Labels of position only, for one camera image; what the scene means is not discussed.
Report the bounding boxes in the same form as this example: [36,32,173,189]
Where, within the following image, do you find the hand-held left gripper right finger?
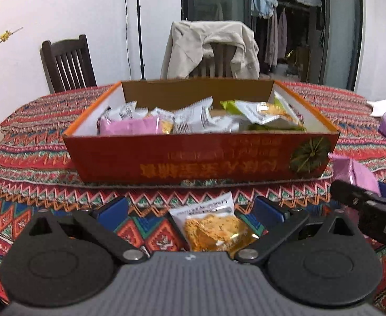
[234,196,361,265]

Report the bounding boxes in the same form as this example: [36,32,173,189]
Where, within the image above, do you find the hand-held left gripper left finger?
[27,196,149,265]

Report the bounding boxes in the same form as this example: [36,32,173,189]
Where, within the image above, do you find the orange cardboard box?
[63,79,341,185]

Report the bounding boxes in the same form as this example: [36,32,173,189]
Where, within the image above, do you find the clear packet of golden snack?
[169,191,259,252]

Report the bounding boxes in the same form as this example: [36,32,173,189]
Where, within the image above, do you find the white printed snack packet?
[173,96,240,134]
[97,101,149,129]

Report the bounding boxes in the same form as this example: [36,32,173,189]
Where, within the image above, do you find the white paper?
[366,96,386,117]

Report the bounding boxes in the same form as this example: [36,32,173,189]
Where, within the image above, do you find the red patterned tablecloth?
[0,81,386,313]

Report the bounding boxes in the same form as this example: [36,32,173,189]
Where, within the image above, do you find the dark wooden chair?
[41,34,97,94]

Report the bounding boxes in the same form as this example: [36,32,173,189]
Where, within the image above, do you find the chair under jacket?
[190,42,238,79]

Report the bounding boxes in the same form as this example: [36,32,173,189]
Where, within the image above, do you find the pale pink hanging coat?
[265,10,289,68]

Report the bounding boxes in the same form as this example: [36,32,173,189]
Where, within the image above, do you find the beige jacket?
[161,21,260,80]

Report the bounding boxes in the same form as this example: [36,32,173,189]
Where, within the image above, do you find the black light stand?
[134,0,147,80]

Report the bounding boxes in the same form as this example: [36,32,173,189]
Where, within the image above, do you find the yellow blossom twigs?
[0,26,24,66]

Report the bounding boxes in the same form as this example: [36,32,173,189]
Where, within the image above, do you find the black hanging cable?
[124,0,132,80]

